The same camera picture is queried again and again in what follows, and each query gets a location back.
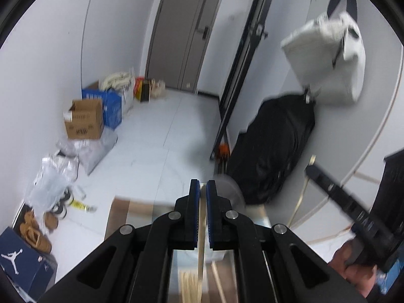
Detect black backpack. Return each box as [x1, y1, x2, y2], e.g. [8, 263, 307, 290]
[227, 94, 315, 205]

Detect white plastic bag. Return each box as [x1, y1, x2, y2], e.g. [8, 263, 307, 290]
[25, 155, 79, 215]

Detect brown cardboard box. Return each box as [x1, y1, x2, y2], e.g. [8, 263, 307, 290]
[63, 98, 104, 140]

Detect beige cloth bag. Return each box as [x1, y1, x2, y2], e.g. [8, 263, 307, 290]
[99, 72, 134, 91]

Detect white plastic utensil holder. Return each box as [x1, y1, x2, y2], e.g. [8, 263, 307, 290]
[213, 174, 245, 211]

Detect blue Jordan shoe box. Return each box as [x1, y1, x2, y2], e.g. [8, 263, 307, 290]
[0, 227, 56, 300]

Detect right hand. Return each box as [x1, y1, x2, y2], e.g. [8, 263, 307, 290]
[328, 240, 377, 297]

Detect grey entrance door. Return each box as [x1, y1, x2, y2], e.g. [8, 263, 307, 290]
[146, 0, 221, 92]

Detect beige plastic bag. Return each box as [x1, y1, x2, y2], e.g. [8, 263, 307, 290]
[150, 79, 166, 99]

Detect wooden chopstick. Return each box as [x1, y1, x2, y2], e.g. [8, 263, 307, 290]
[211, 261, 227, 303]
[179, 271, 192, 303]
[188, 274, 199, 303]
[196, 192, 207, 302]

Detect grey plastic mailer bag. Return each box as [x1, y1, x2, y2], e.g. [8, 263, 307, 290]
[56, 127, 118, 175]

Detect red snack bag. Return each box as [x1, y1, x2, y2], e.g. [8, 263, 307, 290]
[134, 77, 151, 103]

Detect blue cardboard box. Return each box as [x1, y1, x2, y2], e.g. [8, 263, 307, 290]
[82, 81, 122, 130]

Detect brown shoes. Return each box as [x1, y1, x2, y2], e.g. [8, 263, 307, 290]
[19, 210, 58, 254]

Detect checkered tablecloth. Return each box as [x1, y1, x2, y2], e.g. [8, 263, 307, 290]
[104, 197, 238, 302]

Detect grey sling bag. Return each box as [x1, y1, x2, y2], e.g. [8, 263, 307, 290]
[281, 11, 366, 105]

